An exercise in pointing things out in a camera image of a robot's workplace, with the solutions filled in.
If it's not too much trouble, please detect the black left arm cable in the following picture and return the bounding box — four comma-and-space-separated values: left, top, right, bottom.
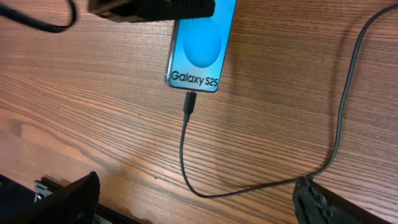
0, 0, 78, 34

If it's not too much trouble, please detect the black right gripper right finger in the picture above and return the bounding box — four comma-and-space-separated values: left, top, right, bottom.
292, 177, 389, 224

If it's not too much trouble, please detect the blue screen smartphone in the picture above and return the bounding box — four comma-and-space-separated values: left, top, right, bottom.
166, 0, 237, 93

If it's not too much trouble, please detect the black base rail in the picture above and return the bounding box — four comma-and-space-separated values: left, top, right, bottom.
1, 175, 136, 224

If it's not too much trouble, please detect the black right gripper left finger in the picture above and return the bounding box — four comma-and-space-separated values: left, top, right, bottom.
1, 172, 100, 224

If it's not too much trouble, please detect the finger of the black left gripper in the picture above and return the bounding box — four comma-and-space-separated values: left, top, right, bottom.
88, 0, 216, 22

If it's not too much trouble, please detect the black charging cable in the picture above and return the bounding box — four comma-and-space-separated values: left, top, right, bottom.
179, 2, 398, 199

